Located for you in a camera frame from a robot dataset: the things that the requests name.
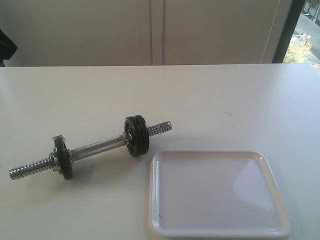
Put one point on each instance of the black weight plate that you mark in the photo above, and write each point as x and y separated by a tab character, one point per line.
144	134

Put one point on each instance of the chrome dumbbell bar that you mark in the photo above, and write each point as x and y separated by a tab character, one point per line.
87	151

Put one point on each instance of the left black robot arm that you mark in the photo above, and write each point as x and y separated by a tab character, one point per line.
7	48

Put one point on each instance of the black plate on right end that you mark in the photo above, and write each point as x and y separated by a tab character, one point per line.
132	130

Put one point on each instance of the black plate on end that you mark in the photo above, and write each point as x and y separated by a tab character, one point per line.
64	158
132	130

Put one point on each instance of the white plastic tray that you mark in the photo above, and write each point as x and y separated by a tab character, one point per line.
215	194

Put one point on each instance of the black plate on left end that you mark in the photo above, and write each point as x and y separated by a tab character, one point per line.
64	158

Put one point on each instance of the chrome nut left end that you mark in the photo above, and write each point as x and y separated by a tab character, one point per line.
54	162

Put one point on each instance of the black window frame post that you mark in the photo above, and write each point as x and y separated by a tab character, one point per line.
288	30

